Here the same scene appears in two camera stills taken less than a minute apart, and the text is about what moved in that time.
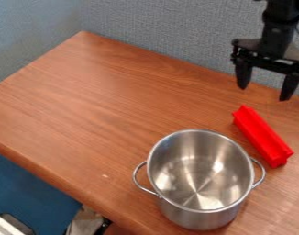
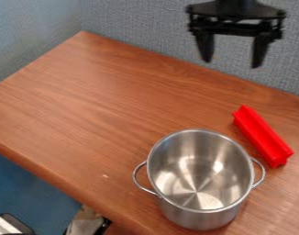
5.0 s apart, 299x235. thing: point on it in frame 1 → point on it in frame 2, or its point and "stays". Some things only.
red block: x=262 y=137 stays
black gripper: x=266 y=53 → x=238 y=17
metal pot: x=202 y=174 stays
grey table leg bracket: x=88 y=223 stays
